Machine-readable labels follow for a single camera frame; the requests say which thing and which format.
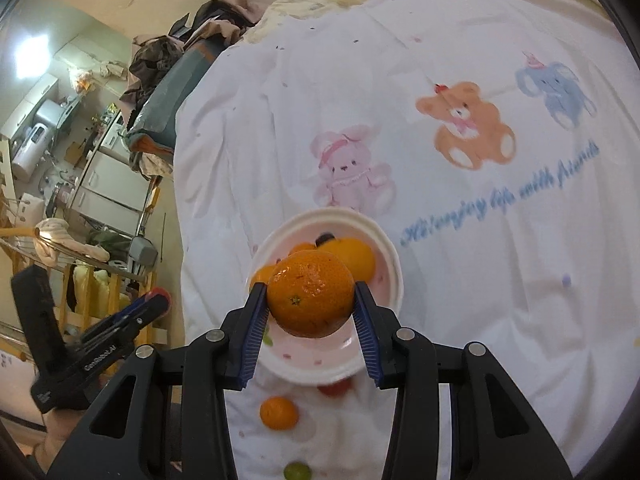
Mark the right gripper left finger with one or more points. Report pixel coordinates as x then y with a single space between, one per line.
163 416

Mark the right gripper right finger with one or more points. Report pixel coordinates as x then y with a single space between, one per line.
495 432

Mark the round yellow-orange citrus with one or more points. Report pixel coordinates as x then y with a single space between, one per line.
262 275

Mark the glossy mandarin orange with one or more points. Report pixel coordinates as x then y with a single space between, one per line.
311 294

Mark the large orange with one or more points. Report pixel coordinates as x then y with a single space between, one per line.
357 256

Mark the dark blueberry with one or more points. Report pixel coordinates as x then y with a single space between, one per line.
323 238

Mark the person's left hand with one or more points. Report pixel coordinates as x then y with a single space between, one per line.
59 423

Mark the pink dotted ceramic plate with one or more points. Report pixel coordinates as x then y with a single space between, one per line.
318 362

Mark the red cherry tomato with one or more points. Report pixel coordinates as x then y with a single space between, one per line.
158 292
337 389

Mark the wooden drying rack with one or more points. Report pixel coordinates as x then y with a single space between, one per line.
84 290

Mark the green grape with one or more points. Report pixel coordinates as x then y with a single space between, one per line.
297 471

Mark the small orange kumquat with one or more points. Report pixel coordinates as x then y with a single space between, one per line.
302 247

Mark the white drawer cabinet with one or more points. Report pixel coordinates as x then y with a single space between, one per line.
108 191

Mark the dark teal pillow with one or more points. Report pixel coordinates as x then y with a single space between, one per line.
154 129

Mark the white cartoon print bedsheet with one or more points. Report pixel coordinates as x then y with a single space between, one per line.
496 142

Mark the pile of dark clothes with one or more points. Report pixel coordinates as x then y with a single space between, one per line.
152 57

